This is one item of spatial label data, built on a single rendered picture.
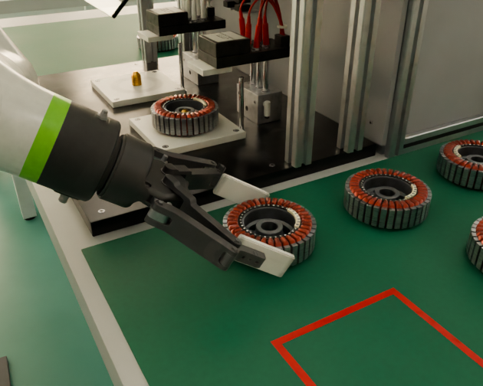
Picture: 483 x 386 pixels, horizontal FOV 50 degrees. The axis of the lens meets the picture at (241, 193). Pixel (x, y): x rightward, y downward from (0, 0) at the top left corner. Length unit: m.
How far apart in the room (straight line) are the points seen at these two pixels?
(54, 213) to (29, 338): 0.96
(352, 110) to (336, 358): 0.41
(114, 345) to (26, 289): 1.33
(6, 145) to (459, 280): 0.49
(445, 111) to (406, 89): 0.13
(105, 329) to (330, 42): 0.61
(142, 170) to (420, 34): 0.47
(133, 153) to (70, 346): 1.13
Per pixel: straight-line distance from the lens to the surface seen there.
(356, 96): 0.80
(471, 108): 1.01
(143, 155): 0.54
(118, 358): 0.52
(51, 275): 1.89
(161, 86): 1.08
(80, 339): 1.63
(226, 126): 0.88
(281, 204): 0.65
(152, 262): 0.62
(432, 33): 0.87
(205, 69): 0.85
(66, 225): 0.72
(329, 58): 0.94
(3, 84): 0.53
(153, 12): 1.08
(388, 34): 0.83
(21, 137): 0.52
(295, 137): 0.76
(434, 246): 0.68
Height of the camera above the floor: 1.13
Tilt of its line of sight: 30 degrees down
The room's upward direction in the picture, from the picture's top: straight up
